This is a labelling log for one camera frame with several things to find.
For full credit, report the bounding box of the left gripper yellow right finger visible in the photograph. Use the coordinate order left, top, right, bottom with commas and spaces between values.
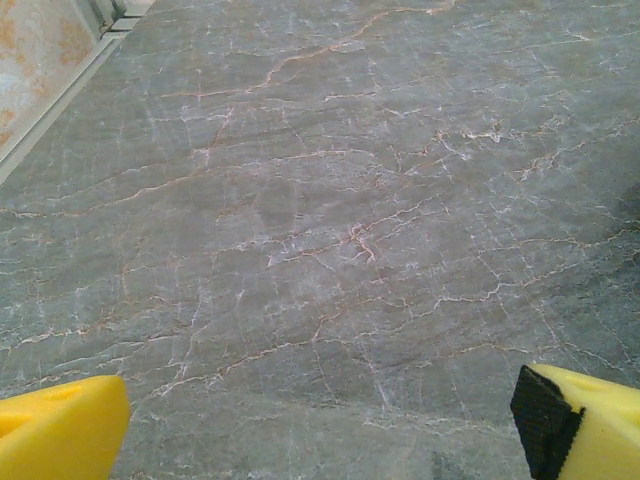
509, 363, 640, 480

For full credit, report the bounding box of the aluminium table side rail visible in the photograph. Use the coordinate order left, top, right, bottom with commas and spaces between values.
0, 0, 146, 176

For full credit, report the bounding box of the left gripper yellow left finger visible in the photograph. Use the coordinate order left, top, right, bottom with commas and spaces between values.
0, 374, 132, 480

